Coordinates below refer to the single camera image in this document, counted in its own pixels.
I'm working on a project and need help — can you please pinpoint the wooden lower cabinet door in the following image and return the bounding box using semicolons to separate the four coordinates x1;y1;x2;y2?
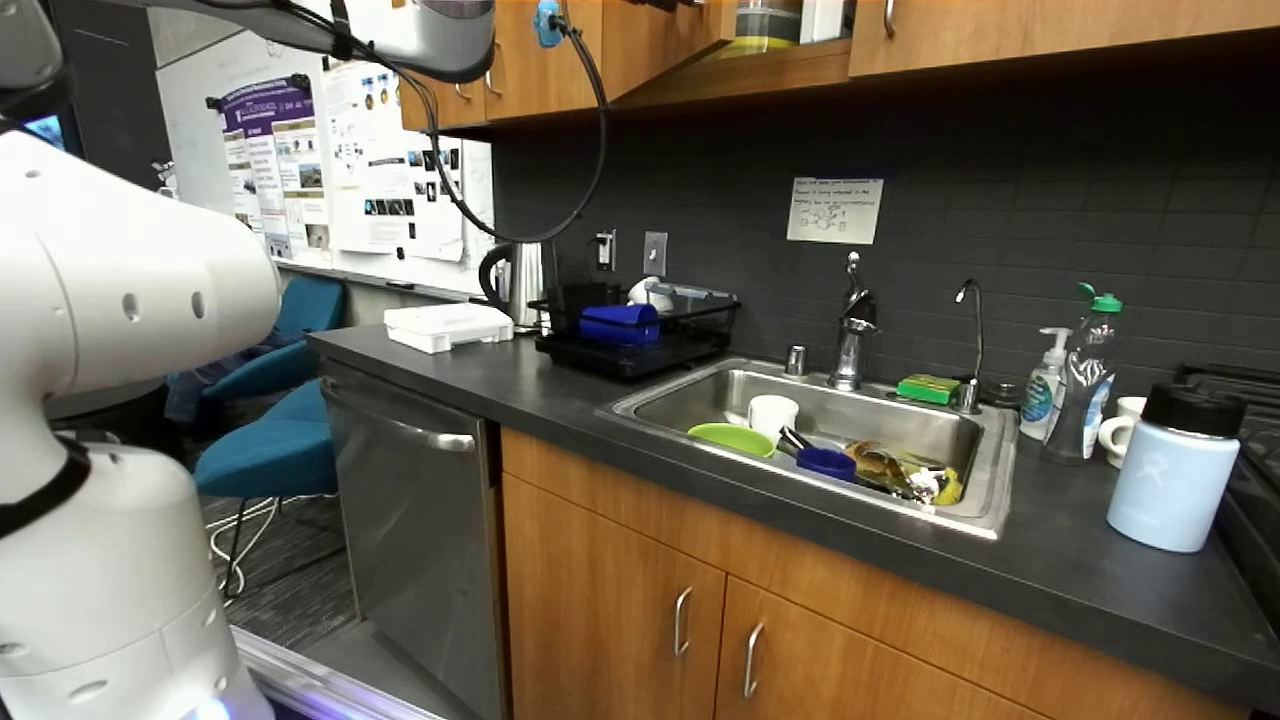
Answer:
500;474;728;720
714;577;1046;720

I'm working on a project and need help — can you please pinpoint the narrow wooden cabinet door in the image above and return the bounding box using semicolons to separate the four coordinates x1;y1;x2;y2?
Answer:
399;68;489;133

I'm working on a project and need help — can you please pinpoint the open wooden cabinet door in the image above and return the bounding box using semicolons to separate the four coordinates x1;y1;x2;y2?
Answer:
600;0;739;103

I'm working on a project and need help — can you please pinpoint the wooden upper cabinet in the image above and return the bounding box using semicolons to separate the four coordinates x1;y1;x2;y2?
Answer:
399;0;1280;133

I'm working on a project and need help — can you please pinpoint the wide wooden cabinet door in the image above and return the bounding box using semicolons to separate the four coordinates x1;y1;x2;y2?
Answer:
849;0;1280;80

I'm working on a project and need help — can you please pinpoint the black dish rack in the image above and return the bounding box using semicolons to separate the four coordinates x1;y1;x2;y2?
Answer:
527;282;742;382

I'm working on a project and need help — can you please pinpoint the stack of blue cups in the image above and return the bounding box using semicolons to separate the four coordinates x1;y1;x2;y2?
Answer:
577;303;662;348

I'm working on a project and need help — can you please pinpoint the white dish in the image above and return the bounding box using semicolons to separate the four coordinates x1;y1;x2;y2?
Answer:
626;275;677;314

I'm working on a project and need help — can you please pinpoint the green bowl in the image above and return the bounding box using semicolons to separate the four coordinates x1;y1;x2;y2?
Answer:
686;421;778;460

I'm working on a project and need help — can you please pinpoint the white cup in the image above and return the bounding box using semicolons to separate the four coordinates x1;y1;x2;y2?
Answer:
747;393;802;447

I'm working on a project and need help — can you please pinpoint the white plastic box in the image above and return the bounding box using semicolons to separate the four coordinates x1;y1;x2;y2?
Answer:
383;301;516;356

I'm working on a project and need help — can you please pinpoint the blue bowl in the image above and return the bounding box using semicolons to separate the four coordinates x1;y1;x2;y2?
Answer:
794;445;859;484

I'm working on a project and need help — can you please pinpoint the paper note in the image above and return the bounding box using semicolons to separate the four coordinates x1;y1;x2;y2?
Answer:
786;176;886;246

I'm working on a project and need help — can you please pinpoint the stainless steel sink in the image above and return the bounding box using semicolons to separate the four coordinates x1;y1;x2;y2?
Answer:
597;356;1020;542

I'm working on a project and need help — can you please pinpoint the green sponge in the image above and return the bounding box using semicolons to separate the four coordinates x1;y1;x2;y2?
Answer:
896;373;962;407

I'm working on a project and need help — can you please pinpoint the stainless steel dishwasher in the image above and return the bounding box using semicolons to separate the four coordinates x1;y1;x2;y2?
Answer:
319;357;507;720

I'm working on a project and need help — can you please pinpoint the thin chrome tap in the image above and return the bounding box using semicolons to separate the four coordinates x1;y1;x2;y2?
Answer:
952;278;987;415

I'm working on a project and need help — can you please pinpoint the row of blue chairs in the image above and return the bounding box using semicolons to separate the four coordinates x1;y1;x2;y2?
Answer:
164;274;347;603

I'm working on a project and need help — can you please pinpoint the white container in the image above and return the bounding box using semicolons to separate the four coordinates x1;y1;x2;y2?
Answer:
800;0;853;44

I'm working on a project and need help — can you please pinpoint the hand soap pump bottle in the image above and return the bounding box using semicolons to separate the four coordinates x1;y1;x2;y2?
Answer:
1019;326;1074;442

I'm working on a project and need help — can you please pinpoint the purple poster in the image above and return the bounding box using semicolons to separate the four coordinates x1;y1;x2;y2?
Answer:
206;74;332;264

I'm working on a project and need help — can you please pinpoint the dish soap bottle green cap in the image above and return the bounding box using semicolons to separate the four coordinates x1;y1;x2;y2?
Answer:
1041;281;1124;467

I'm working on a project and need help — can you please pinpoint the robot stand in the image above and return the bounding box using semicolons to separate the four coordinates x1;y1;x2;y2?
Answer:
228;624;446;720

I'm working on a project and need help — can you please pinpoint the white mug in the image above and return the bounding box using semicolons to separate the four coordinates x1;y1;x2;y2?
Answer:
1097;395;1149;470

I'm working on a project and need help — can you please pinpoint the whiteboard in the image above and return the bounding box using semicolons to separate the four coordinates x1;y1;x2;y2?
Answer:
154;28;497;303

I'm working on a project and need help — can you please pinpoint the light blue flask black lid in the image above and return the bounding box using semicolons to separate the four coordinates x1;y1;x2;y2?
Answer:
1105;382;1249;554

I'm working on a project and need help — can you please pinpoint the steel kettle black handle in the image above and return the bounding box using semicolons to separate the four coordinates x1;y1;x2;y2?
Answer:
477;240;547;332

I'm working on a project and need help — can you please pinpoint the dishwasher handle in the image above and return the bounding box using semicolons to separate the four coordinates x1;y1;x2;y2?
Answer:
321;379;478;454

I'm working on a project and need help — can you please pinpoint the white cable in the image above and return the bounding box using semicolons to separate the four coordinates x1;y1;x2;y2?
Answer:
206;494;337;603

